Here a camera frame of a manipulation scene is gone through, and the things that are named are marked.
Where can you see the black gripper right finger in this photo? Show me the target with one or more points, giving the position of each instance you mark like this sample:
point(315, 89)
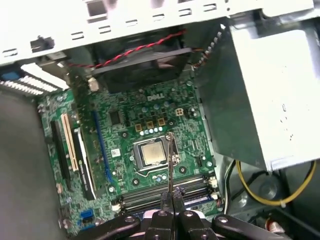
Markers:
point(192, 225)

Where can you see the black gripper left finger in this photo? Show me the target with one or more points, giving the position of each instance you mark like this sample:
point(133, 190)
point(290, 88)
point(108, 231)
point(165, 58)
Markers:
point(160, 225)

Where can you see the dark RAM stick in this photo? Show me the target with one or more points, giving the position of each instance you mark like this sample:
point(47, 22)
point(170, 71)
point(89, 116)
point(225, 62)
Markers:
point(171, 162)

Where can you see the RAM stick with blue label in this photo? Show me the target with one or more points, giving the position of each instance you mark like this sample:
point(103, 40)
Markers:
point(200, 201)

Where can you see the green motherboard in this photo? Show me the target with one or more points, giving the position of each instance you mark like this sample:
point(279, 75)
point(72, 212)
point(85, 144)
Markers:
point(125, 165)

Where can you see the silver CPU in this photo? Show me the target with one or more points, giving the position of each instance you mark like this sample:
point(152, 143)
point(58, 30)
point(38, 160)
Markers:
point(153, 154)

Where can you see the metal CPU socket cover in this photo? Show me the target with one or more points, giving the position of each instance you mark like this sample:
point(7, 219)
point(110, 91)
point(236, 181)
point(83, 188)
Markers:
point(138, 156)

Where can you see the blue SATA port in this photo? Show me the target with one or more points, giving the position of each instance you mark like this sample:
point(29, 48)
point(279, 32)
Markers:
point(87, 217)

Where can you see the black graphics card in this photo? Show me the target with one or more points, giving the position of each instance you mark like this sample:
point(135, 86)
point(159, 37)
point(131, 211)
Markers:
point(83, 162)

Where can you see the blue expansion slot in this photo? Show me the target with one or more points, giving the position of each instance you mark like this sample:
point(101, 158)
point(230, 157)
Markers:
point(101, 142)

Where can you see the black expansion slot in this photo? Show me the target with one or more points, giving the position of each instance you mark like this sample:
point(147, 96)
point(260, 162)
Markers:
point(62, 160)

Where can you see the white expansion slot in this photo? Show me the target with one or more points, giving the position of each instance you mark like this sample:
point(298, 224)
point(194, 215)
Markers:
point(69, 142)

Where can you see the grey power supply unit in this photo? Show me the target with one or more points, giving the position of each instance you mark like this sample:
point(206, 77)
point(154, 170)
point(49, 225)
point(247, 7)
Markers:
point(275, 100)

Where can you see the black case fan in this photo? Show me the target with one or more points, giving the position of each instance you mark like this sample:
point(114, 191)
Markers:
point(140, 72)

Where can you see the black PC case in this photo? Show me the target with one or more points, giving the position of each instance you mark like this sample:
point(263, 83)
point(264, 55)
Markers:
point(150, 15)

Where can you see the blue VGA port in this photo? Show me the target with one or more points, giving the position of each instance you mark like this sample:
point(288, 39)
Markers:
point(10, 75)

